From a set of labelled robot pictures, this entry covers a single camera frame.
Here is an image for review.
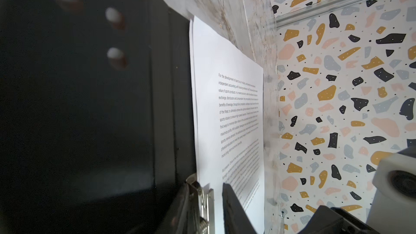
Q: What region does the metal folder clip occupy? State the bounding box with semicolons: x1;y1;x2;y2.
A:
186;173;215;234

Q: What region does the orange folder black inside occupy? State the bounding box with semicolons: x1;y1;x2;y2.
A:
1;0;189;234

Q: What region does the white text paper sheet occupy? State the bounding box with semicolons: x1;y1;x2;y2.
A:
190;17;265;234

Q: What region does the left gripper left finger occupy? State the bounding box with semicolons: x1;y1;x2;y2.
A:
155;183;190;234

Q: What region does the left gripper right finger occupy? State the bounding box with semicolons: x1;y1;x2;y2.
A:
222;183;256;234

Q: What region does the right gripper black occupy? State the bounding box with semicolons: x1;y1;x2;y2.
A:
299;205;379;234

